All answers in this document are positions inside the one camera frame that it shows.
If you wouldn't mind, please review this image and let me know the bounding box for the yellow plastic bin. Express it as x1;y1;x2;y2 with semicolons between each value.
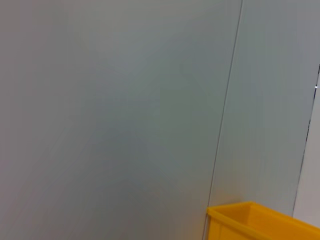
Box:
206;201;320;240

